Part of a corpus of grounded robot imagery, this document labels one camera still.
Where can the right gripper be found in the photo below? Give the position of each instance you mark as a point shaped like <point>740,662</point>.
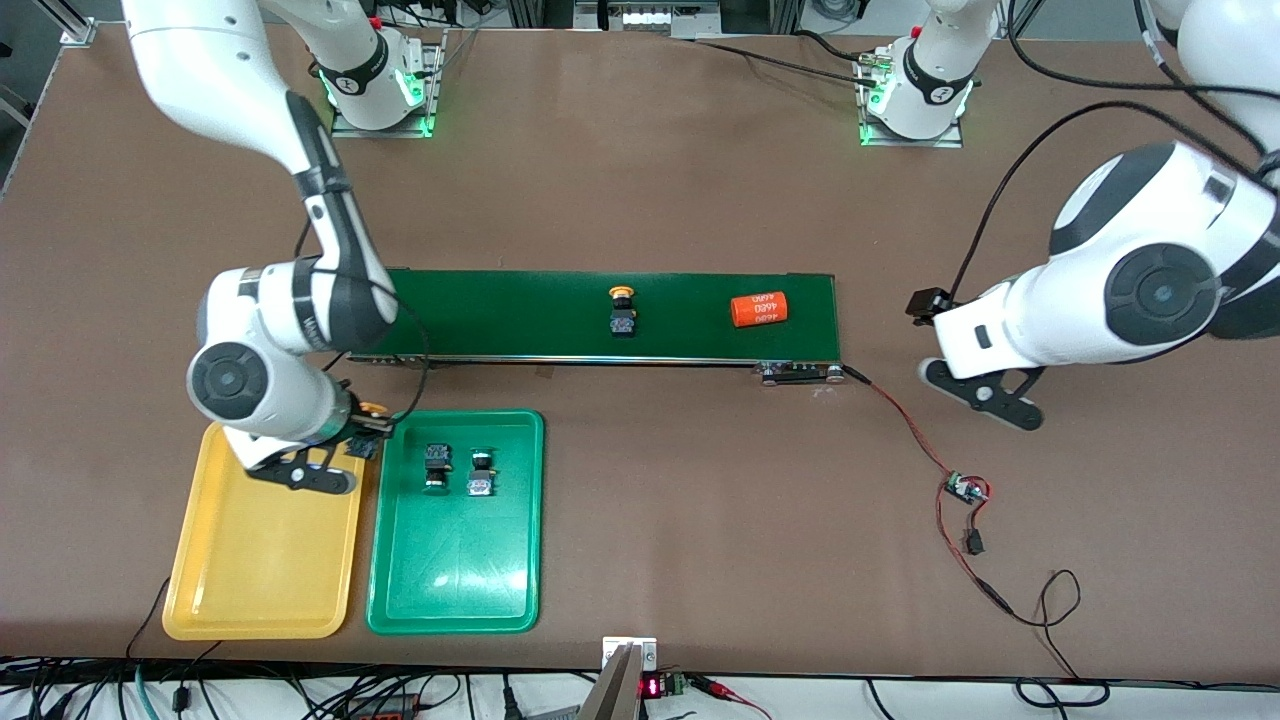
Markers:
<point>362,432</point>

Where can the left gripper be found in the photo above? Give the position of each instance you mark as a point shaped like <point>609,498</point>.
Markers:
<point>927,302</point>

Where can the yellow push button switch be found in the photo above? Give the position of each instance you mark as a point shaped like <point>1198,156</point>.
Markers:
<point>373,407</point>
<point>624,323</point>

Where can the green push button switch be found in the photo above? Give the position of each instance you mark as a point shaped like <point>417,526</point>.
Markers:
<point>437,455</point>
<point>481,487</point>

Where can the orange cylindrical battery cell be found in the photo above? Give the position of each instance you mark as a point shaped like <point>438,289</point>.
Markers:
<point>760,310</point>

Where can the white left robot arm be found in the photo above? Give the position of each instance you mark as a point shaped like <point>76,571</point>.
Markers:
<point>955,25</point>

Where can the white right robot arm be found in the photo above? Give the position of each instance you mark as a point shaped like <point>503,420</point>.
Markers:
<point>200,60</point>

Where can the green plastic tray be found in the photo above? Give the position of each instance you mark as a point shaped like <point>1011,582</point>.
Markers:
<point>455,570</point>

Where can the yellow plastic tray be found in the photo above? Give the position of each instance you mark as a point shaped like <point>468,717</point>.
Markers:
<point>265,560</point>

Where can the green belt conveyor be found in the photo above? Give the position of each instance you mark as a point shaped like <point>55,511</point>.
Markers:
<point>500,315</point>

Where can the small circuit board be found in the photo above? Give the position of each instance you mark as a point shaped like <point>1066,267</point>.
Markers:
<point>965,488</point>

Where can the red digit display module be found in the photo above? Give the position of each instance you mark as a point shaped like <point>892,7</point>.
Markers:
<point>652,687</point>

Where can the red clip lead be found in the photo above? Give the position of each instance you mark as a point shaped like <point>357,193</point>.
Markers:
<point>715,688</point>

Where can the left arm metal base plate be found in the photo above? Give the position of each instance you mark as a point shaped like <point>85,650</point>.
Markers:
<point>910,143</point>

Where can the grey metal camera bracket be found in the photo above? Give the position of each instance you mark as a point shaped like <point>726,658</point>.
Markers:
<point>615,690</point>

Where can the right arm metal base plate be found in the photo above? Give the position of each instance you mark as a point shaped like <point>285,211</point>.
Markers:
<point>436,90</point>

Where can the metal frame with white strip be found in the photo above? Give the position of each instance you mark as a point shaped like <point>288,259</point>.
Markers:
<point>650,18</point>

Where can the aluminium frame post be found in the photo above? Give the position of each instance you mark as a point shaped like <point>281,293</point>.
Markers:
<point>75,25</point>

